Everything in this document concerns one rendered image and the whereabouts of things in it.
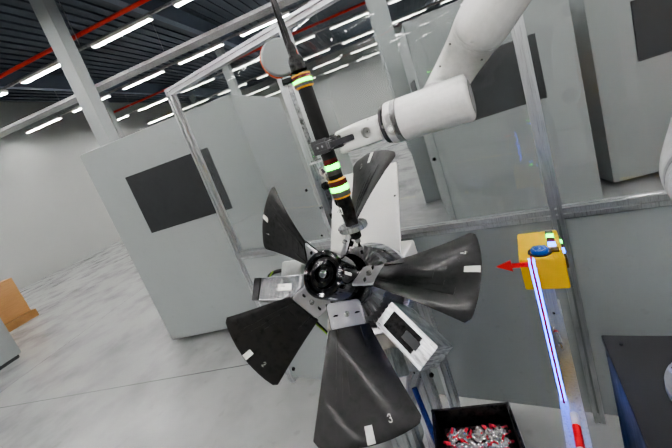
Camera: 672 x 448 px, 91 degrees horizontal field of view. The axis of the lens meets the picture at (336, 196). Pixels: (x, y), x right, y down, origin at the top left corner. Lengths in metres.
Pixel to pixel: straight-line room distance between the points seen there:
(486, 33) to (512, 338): 1.42
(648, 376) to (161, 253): 3.36
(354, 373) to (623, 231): 1.08
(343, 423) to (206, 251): 2.63
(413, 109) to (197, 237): 2.83
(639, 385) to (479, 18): 0.69
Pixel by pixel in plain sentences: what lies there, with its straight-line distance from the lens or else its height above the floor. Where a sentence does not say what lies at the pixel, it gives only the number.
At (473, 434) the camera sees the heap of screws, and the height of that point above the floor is 0.85.
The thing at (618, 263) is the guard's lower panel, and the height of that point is 0.76.
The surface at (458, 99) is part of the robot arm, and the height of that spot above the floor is 1.52.
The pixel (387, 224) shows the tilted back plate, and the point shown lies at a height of 1.19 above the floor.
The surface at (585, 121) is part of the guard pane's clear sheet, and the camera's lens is 1.40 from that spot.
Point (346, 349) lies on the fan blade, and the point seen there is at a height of 1.07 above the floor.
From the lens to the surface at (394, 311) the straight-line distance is 0.89.
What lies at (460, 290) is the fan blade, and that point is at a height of 1.17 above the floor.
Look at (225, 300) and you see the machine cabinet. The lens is 3.45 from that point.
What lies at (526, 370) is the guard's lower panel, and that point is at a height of 0.25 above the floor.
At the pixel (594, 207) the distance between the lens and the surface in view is 1.47.
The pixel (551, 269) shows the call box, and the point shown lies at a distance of 1.00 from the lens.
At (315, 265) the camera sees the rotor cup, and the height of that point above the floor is 1.24.
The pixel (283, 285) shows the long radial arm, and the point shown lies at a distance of 1.12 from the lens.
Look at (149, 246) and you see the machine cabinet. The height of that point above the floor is 1.06.
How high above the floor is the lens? 1.55
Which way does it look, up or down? 11 degrees down
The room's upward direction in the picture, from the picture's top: 19 degrees counter-clockwise
